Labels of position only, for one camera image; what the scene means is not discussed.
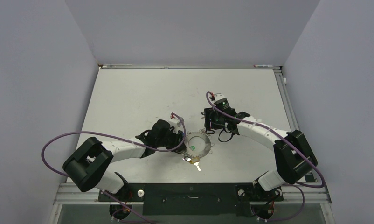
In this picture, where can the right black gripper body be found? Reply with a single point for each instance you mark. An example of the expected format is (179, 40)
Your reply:
(214, 121)

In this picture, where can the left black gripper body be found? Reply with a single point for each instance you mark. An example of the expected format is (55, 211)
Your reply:
(171, 140)

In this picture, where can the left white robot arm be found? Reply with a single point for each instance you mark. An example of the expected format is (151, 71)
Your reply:
(88, 165)

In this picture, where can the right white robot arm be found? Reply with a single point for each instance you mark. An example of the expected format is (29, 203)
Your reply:
(294, 157)

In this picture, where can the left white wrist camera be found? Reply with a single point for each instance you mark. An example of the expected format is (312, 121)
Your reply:
(177, 123)

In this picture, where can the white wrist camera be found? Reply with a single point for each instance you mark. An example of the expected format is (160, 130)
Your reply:
(177, 123)
(220, 101)

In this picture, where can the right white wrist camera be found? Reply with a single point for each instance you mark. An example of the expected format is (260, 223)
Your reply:
(220, 101)

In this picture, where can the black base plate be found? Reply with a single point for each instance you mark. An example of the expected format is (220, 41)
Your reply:
(196, 198)

